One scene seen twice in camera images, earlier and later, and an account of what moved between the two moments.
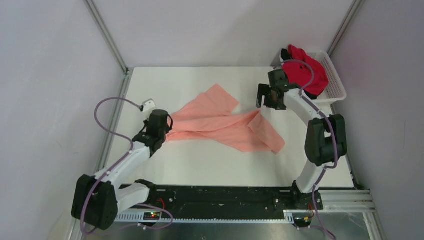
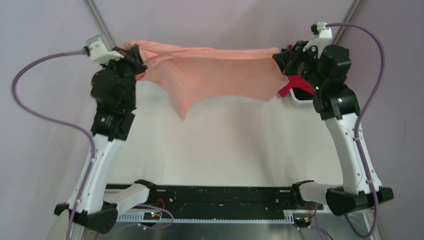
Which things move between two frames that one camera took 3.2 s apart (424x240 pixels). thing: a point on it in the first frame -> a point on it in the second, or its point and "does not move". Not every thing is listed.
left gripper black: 167,128 -> 132,58
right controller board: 302,222 does not move
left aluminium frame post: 99,19 does not move
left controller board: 153,216 does not move
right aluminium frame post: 352,11 does not move
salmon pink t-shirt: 213,118 -> 192,73
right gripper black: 264,89 -> 287,60
